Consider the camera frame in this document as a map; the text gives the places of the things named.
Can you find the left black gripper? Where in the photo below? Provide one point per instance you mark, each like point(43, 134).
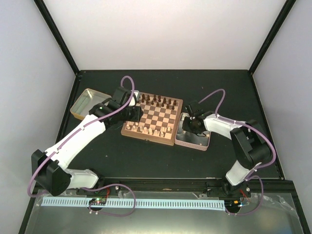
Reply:
point(137, 116)

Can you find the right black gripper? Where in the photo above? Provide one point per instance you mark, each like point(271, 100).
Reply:
point(185, 126)

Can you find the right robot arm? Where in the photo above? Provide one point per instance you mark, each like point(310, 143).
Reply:
point(252, 148)

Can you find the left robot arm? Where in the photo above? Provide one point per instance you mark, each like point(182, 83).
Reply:
point(51, 167)

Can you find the pink tin with pieces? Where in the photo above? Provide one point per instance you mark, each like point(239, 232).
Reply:
point(190, 140)

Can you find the wooden chess board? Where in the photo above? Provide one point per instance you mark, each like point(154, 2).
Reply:
point(156, 120)

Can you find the dark chess pieces row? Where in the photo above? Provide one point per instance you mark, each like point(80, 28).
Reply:
point(157, 102)

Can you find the small circuit board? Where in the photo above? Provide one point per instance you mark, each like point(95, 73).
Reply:
point(97, 201)

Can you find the gold metal tin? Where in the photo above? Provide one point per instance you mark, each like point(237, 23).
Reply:
point(86, 101)

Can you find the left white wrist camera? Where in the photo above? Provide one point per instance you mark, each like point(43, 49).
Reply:
point(135, 98)

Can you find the black mounting rail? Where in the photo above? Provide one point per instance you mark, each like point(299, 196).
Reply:
point(212, 187)

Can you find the light blue cable duct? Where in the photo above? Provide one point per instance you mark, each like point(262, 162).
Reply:
point(186, 204)

